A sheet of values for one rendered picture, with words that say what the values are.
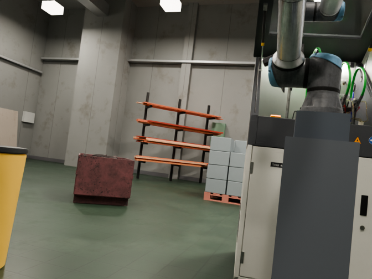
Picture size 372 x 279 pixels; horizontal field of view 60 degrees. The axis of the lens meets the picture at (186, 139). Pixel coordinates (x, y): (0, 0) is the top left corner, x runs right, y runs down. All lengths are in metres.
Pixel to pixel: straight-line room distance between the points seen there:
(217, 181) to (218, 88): 4.91
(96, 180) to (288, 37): 3.20
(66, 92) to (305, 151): 11.52
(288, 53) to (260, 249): 1.02
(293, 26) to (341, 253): 0.76
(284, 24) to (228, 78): 8.93
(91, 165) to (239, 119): 6.45
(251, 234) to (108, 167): 2.55
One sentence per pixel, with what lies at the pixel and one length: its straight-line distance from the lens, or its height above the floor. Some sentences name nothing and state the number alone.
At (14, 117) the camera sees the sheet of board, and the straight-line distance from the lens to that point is 12.05.
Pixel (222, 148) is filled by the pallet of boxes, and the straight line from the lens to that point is 5.64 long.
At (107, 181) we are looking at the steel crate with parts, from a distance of 4.04.
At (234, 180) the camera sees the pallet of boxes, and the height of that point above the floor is 0.40.
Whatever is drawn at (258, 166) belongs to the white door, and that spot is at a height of 0.68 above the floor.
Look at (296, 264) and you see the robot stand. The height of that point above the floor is 0.37.
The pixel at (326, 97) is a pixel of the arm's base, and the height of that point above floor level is 0.96.
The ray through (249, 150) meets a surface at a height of 0.76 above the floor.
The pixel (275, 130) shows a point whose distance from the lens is 1.78.
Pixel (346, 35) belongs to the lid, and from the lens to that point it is 2.40.
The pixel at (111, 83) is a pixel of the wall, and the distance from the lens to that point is 10.49.
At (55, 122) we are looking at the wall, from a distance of 12.45.
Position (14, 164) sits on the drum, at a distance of 1.88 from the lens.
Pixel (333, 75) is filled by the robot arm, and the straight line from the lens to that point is 1.32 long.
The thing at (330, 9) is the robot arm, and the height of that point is 1.27.
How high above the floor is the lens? 0.68
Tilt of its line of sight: 3 degrees up
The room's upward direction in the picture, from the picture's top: 7 degrees clockwise
